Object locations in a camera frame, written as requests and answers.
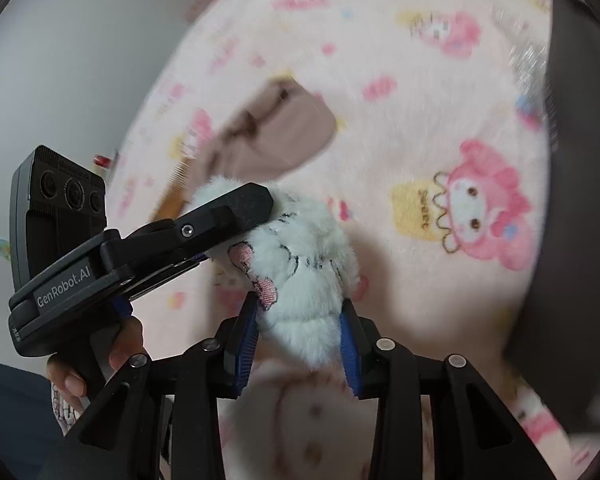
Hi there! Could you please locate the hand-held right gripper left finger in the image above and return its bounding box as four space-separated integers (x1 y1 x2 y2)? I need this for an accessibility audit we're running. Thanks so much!
40 290 261 480

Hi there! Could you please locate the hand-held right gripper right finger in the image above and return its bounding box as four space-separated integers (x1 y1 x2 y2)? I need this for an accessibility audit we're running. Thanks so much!
340 297 551 480

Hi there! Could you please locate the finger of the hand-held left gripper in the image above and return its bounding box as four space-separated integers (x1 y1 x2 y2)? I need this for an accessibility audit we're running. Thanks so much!
130 254 212 303
102 182 275 283

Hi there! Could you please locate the white fluffy plush toy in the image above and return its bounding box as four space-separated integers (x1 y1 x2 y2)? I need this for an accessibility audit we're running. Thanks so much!
190 180 363 367

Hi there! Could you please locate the black storage box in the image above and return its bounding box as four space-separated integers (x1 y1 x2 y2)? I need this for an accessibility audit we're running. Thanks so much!
502 0 600 433

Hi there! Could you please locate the person's left hand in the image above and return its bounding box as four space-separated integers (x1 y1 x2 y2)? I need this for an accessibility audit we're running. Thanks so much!
46 316 148 401

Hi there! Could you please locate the wooden comb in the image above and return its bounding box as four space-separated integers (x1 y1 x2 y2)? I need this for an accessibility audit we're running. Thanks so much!
150 157 192 222

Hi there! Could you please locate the white pink patterned fleece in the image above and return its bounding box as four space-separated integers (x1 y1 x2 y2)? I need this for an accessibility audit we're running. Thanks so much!
220 360 381 480

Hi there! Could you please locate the pile of colourful packets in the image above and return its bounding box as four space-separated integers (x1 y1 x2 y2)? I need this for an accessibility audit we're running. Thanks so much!
92 150 120 181

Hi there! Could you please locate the beige cloth pouch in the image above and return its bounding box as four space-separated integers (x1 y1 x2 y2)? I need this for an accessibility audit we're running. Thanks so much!
187 77 337 196

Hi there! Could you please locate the dark blue clothing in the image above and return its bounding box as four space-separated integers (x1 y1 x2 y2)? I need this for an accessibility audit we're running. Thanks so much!
0 357 63 480

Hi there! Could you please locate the pink printed blanket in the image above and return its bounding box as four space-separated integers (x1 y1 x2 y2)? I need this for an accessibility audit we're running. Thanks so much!
55 0 600 480

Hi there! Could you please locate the clear bubble wrap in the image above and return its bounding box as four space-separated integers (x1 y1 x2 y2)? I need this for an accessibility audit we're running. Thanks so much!
495 5 554 106

